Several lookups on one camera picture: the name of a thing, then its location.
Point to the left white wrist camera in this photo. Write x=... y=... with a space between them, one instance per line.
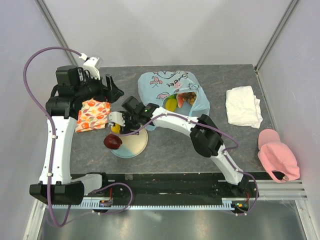
x=91 y=64

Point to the aluminium frame post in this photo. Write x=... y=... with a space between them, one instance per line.
x=46 y=13
x=276 y=33

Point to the fake brown grape cluster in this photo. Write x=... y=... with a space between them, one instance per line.
x=190 y=97

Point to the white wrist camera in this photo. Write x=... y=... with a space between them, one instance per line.
x=116 y=117
x=91 y=64

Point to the fake watermelon slice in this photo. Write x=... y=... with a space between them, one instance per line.
x=180 y=98

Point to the light blue plastic bag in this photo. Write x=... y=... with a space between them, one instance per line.
x=154 y=87

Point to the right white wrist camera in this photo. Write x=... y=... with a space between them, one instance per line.
x=116 y=117

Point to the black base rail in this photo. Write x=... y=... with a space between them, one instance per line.
x=211 y=184

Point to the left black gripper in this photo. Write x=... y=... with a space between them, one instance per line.
x=110 y=93

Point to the floral orange napkin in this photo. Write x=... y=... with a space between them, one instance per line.
x=92 y=116

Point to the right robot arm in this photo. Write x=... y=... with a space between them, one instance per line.
x=206 y=138

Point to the white folded cloth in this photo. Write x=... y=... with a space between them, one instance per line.
x=243 y=107

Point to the red fake apple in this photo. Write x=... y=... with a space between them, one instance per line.
x=112 y=142

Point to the cream and blue plate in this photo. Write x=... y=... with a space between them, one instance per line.
x=132 y=145

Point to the yellow fake lemon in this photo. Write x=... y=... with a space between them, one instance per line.
x=116 y=128

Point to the right aluminium frame post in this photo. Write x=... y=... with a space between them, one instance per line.
x=276 y=33

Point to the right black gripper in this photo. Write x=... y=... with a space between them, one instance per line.
x=126 y=129

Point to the slotted cable duct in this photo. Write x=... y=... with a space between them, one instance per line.
x=99 y=204

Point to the pink cap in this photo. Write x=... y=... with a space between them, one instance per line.
x=276 y=157

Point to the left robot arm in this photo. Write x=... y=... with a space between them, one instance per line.
x=75 y=85

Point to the yellow fake mango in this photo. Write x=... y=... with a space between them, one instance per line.
x=171 y=104

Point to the left aluminium frame post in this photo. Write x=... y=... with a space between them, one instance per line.
x=46 y=13

